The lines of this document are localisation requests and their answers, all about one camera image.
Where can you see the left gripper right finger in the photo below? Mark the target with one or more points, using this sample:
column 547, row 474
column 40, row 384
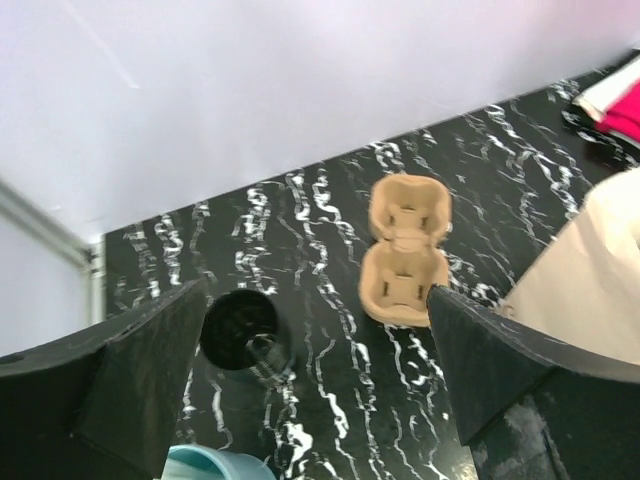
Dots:
column 491, row 362

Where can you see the beige paper takeout bag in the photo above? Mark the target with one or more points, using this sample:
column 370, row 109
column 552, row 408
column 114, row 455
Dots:
column 583, row 289

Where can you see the black coffee cup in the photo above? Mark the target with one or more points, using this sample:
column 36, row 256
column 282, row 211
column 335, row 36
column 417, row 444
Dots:
column 245, row 337

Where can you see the lower brown pulp cup carrier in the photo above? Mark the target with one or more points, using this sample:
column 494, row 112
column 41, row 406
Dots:
column 409, row 217

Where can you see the red cloth napkin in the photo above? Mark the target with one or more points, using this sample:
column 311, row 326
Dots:
column 622, row 118

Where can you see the aluminium frame rail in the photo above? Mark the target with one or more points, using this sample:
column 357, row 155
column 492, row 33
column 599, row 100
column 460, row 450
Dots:
column 88, row 259

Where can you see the light blue holder cup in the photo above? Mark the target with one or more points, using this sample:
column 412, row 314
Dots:
column 200, row 462

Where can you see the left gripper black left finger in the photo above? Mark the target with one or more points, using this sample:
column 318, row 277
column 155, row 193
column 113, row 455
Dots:
column 128, row 419

